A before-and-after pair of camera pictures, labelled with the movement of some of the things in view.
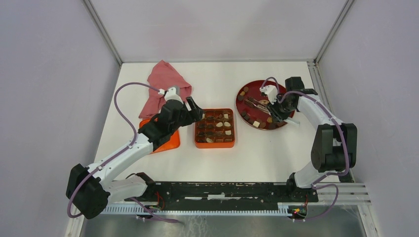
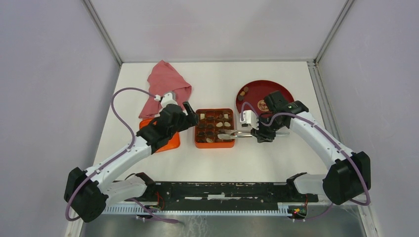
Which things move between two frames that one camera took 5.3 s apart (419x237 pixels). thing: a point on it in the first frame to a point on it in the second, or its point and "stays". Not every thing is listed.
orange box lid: x=174 y=142 stays
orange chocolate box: x=216 y=129 stays
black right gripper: x=278 y=116 to x=261 y=136
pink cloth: x=164 y=77 stays
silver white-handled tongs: x=254 y=103 to x=233 y=135
